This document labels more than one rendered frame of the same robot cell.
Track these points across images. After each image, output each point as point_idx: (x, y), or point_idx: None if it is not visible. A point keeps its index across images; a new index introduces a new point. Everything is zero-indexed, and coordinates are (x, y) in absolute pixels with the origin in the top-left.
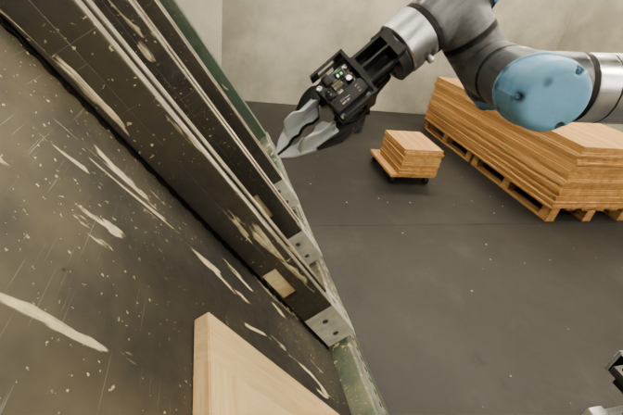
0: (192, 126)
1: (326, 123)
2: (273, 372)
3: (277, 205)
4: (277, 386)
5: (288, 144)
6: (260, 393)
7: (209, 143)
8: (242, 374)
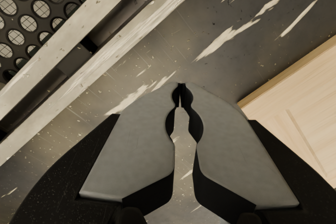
0: (60, 49)
1: (217, 208)
2: (318, 66)
3: None
4: (325, 71)
5: (177, 102)
6: (303, 97)
7: None
8: (283, 107)
